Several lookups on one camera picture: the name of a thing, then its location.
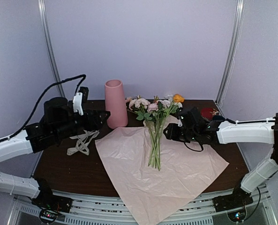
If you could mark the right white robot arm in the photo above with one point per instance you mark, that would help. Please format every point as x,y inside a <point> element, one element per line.
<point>225,131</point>

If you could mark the aluminium corner post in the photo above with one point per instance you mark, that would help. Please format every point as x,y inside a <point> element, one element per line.
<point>48,41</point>
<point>231,53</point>

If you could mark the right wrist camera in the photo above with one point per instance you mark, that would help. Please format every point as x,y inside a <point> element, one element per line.
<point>180,117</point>

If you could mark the artificial flower bouquet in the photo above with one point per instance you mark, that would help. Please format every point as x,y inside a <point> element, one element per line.
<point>154,114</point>

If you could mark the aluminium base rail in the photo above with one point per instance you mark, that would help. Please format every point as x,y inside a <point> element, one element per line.
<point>98,210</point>

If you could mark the cream ribbon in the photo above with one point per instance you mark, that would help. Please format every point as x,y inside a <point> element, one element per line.
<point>82,142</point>

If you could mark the right aluminium corner post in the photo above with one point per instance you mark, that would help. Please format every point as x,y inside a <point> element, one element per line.
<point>231,53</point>

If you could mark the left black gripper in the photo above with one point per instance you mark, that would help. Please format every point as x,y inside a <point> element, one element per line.
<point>90,126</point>

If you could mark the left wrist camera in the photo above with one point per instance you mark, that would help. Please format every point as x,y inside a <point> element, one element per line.
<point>80,97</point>

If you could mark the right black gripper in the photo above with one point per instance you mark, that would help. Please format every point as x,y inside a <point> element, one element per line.
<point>172,133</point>

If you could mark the left aluminium corner post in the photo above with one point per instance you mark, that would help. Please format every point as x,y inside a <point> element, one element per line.
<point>48,41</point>

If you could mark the pink tapered vase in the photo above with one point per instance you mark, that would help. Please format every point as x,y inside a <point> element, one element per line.
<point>115,104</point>

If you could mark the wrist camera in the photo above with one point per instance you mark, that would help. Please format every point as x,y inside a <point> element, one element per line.
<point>180,117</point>
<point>80,97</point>

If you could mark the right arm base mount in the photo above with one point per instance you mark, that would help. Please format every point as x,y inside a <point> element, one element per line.
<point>233,205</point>

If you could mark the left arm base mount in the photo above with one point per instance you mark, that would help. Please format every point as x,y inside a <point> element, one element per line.
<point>52,208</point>

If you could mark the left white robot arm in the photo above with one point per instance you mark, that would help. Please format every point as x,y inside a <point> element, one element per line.
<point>16,145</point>

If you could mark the pink wrapping paper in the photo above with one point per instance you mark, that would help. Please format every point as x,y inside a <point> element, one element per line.
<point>151,195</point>

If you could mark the red floral plate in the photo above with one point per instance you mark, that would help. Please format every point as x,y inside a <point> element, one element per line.
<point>209,113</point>

